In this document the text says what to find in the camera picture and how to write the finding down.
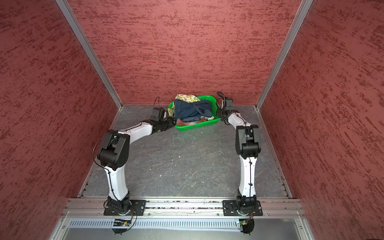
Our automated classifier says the green plastic basket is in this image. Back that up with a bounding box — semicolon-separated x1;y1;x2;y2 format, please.
168;95;220;131

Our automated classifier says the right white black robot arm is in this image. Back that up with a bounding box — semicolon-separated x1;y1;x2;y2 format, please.
217;109;261;215

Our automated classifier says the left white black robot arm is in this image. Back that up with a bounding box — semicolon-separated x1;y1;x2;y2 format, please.
96;117;176;216

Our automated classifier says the reddish brown skirt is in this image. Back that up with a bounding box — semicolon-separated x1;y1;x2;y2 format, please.
176;117;206;127

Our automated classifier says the yellow floral skirt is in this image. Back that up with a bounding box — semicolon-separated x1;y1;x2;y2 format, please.
168;95;215;121

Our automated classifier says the left base connector board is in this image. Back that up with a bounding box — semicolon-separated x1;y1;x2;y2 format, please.
112;219;132;235

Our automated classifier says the base connector board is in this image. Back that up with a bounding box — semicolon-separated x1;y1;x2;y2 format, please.
112;219;132;235
239;219;255;235

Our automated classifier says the right base connector board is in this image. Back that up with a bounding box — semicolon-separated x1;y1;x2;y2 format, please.
239;219;255;235

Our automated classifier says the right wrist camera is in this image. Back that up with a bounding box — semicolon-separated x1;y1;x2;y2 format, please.
223;98;235;112

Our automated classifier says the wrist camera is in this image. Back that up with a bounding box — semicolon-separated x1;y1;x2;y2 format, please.
223;98;235;112
150;107;166;122

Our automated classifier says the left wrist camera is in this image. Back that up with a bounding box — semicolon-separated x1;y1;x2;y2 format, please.
150;107;166;122

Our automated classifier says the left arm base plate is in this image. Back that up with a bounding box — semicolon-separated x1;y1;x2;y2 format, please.
104;198;147;216

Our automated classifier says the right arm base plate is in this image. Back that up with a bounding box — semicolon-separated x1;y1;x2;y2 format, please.
222;200;263;217

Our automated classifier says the aluminium front rail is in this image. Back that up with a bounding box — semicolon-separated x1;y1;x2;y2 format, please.
61;197;306;219

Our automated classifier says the left aluminium corner post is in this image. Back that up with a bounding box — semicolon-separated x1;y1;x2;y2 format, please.
56;0;124;110

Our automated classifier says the aluminium corner post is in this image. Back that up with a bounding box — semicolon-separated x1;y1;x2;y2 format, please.
56;0;124;110
256;0;313;111

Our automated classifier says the slotted cable duct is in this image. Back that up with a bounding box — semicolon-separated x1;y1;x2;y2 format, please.
68;218;240;232

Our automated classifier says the right aluminium corner post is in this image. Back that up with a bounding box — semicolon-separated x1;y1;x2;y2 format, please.
256;0;313;111

